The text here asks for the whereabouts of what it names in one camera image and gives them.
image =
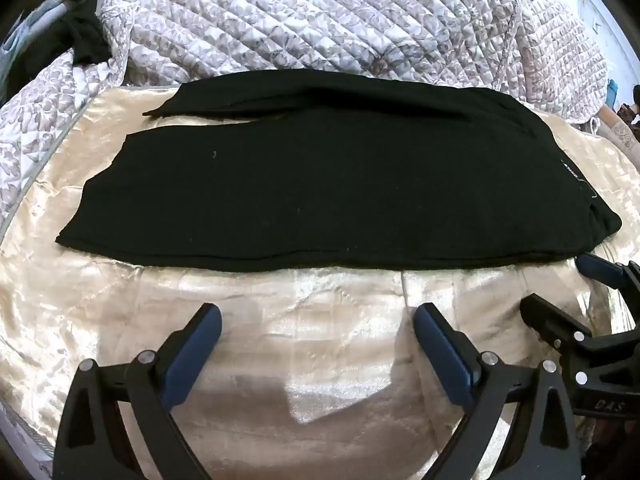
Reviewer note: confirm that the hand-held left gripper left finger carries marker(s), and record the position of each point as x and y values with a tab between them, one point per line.
192	355

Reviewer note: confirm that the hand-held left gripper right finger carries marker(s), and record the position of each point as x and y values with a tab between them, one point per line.
445	355

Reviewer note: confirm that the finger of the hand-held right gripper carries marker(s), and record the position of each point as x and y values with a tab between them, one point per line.
597	266
552	317

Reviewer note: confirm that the black pants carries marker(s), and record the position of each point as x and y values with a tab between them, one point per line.
340	175

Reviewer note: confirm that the gold satin bed sheet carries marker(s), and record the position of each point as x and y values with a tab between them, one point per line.
300	350

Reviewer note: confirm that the beige embroidered cushion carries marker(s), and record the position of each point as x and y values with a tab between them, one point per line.
617	127

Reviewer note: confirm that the blue bottle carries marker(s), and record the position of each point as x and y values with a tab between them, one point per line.
613	92

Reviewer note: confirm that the dark cloth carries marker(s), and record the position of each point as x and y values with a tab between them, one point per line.
85	35

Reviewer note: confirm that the floral quilted blanket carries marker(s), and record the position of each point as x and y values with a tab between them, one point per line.
300	20

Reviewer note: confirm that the light blue cloth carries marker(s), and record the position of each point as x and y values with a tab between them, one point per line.
22	35

